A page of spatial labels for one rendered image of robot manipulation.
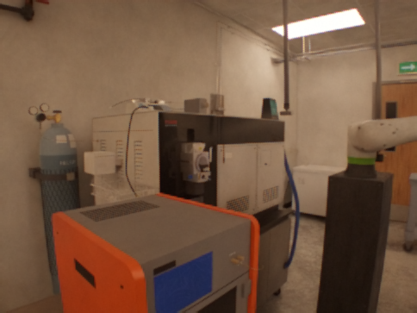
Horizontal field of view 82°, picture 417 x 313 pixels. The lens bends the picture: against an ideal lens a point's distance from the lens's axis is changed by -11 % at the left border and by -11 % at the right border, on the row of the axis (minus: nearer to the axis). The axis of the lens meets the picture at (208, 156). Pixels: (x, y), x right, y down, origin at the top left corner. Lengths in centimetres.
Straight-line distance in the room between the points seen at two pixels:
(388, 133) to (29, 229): 220
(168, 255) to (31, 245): 182
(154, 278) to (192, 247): 10
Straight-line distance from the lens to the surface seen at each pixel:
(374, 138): 113
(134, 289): 46
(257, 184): 181
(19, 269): 230
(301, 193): 446
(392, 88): 478
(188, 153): 123
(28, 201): 217
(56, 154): 179
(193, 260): 55
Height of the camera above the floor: 134
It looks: 5 degrees down
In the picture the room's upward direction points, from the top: straight up
